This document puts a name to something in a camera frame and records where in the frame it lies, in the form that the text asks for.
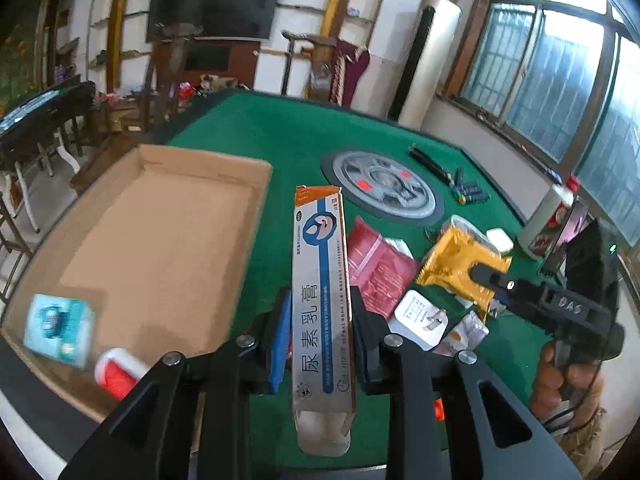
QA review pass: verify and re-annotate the yellow packet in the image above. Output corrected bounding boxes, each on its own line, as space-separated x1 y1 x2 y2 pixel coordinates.
417 225 513 318

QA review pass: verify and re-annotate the person's right hand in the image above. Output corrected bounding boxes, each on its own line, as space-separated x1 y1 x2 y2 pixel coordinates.
530 340 604 427

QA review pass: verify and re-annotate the dark red cloth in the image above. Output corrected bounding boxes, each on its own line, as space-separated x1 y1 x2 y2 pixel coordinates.
327 40 371 108

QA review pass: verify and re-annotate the person's right forearm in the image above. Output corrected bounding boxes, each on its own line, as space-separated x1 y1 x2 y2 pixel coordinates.
552 400 608 466

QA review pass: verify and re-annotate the white orange sachet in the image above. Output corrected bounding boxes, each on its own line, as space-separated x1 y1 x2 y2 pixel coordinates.
440 310 491 356

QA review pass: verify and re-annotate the black side table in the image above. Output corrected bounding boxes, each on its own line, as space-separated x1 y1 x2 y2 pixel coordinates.
0 80 97 233

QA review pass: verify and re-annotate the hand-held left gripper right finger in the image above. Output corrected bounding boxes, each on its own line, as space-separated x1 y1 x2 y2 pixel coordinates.
348 285 583 480

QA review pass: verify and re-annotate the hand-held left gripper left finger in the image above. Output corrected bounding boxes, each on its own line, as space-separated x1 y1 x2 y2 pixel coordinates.
57 287 293 480

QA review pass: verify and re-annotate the white standing air conditioner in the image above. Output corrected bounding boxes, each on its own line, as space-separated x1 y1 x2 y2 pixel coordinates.
387 0 462 131

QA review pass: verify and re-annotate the round grey table control panel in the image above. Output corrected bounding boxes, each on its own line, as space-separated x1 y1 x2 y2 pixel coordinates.
320 147 445 227

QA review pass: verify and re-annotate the floral wall mural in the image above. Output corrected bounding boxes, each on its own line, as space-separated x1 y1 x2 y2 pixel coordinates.
0 5 51 111

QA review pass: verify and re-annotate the wooden chair with cloth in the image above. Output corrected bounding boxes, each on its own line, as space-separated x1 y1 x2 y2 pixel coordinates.
281 30 371 106

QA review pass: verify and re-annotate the white charger plug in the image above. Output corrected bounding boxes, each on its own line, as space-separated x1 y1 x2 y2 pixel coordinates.
387 289 451 352

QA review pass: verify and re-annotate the black stick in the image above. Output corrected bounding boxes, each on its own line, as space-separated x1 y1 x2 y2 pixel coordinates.
409 144 453 186

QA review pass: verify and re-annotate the window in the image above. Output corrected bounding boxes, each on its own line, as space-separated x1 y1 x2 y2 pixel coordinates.
445 0 640 246

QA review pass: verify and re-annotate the cardboard box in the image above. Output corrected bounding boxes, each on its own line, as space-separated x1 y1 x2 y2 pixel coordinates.
0 144 274 423

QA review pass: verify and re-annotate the black television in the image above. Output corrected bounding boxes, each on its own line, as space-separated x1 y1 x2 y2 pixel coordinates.
146 0 285 43

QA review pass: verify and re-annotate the red and white container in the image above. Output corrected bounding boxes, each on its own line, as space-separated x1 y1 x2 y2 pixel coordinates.
94 347 151 402

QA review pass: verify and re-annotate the clear plastic packet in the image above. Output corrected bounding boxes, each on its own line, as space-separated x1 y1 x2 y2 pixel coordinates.
435 214 488 241

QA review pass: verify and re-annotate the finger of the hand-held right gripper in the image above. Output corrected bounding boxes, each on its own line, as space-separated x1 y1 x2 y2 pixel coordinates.
467 261 546 311

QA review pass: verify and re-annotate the long grey ointment box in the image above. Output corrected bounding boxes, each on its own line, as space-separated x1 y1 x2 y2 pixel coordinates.
289 185 357 457

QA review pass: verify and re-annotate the white bottle red label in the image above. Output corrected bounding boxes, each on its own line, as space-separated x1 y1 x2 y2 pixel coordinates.
517 180 576 260

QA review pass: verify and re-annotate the small teal box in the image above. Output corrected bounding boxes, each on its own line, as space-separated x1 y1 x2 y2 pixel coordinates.
22 294 96 370

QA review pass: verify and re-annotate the red packet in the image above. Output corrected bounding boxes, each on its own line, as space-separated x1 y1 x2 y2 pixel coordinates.
346 216 421 318

